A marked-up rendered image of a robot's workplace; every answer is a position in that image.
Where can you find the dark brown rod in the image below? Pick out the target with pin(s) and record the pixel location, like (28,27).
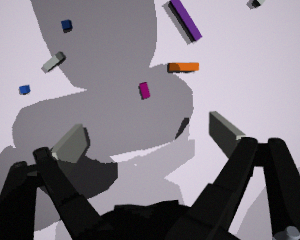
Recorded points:
(183,66)

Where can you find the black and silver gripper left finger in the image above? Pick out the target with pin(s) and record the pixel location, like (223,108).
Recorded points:
(18,195)

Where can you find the grey rectangular block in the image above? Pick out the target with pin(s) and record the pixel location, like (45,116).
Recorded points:
(54,61)
(258,2)

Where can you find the purple rod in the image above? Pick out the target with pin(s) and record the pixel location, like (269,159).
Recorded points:
(186,19)

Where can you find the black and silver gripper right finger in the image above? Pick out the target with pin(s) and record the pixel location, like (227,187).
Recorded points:
(218,202)

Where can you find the small blue block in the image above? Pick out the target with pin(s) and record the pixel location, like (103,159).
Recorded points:
(66,24)
(25,89)

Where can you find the magenta rod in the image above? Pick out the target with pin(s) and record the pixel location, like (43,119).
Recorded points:
(144,90)

